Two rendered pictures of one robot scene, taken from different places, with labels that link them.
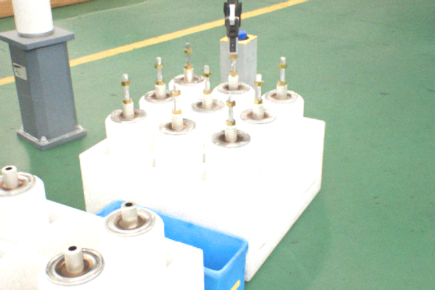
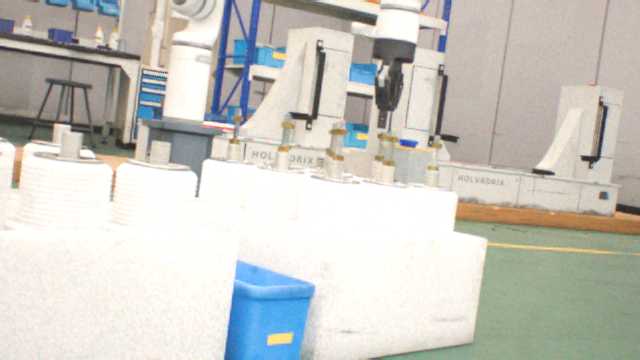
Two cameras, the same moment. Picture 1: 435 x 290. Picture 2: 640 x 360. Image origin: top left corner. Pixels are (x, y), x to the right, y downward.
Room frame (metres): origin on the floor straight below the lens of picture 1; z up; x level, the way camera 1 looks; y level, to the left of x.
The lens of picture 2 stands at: (-0.19, -0.30, 0.31)
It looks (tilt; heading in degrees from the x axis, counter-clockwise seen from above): 3 degrees down; 14
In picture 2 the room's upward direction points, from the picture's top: 8 degrees clockwise
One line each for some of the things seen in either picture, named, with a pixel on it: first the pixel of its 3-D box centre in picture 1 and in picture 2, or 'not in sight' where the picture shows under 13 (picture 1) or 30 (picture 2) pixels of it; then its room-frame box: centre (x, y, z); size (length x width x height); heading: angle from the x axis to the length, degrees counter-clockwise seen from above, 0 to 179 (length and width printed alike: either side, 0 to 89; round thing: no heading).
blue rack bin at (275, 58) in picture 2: not in sight; (265, 55); (6.27, 1.88, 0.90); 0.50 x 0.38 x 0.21; 45
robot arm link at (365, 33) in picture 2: not in sight; (387, 23); (1.27, -0.02, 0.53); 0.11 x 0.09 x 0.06; 86
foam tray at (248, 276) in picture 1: (209, 173); (318, 270); (1.17, 0.01, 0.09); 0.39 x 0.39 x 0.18; 60
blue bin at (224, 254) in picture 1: (165, 259); (211, 305); (0.90, 0.10, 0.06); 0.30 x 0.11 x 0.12; 59
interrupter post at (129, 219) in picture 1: (129, 214); (159, 155); (0.74, 0.13, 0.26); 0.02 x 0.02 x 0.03
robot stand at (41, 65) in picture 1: (44, 86); (174, 188); (1.58, 0.47, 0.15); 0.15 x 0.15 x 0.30; 44
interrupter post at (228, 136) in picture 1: (230, 132); (336, 171); (1.01, -0.03, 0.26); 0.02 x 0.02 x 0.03
